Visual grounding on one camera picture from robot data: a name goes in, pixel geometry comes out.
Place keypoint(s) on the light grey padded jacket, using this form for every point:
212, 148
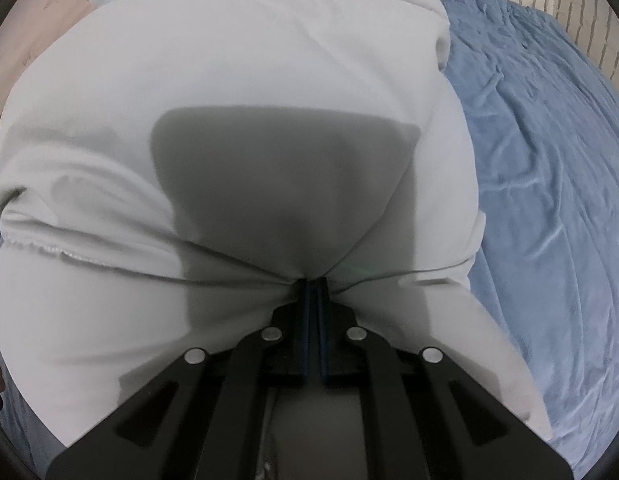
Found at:
239, 85

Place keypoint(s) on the blue bed sheet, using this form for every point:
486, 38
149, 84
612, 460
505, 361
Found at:
539, 185

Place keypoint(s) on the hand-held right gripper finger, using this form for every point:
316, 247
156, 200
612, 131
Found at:
311, 330
323, 330

